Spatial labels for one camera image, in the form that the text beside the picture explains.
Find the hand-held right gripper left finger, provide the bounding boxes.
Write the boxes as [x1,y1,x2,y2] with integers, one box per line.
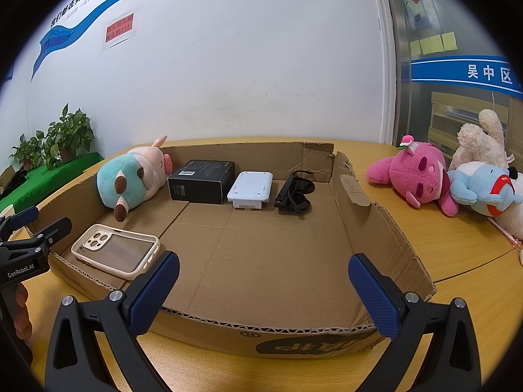
[44,250,180,392]

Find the black printed box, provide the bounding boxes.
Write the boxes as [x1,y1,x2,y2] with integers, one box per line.
[167,159,236,205]

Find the wooden shelf behind glass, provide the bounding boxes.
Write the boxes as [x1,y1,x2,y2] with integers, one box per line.
[428,92,512,148]

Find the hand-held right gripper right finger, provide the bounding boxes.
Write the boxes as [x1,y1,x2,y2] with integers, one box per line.
[347,253,483,392]

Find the pink bear plush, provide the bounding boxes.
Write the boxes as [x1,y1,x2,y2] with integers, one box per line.
[365,135,460,218]

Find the green mat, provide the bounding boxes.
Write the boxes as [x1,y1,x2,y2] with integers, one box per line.
[0,152,105,213]

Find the shallow cardboard box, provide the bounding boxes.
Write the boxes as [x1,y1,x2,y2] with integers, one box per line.
[25,141,438,358]

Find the pink stick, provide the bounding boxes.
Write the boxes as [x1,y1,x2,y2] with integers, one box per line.
[495,218,523,251]

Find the red paper notice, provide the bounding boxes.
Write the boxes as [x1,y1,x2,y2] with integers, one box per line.
[102,9,138,48]

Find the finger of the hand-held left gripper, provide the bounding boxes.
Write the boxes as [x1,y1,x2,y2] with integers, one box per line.
[0,206,40,242]
[25,217,73,254]

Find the blue band on glass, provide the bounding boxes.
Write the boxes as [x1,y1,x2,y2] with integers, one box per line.
[410,55,523,99]

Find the small potted green plant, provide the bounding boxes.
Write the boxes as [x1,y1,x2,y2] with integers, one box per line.
[9,131,46,172]

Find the black sunglasses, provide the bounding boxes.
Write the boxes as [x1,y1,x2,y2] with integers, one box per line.
[274,170,316,215]

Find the person's left hand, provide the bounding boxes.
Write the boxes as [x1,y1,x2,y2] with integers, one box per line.
[12,285,33,340]

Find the cream phone case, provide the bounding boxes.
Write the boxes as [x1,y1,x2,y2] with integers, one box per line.
[71,224,161,281]

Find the large potted green plant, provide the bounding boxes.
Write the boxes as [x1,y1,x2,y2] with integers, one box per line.
[43,104,96,165]

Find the light blue plush toy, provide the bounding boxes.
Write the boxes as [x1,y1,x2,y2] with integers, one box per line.
[447,161,523,218]

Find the white plastic device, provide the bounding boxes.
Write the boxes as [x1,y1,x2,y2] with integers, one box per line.
[227,171,274,210]

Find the pink and teal pig plush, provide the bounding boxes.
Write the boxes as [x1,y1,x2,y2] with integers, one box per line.
[96,134,173,223]

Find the cartoon sticker on glass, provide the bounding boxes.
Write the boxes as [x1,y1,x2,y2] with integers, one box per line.
[402,0,436,30]

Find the cream plush toy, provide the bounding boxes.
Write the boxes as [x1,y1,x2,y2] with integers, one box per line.
[449,109,523,242]

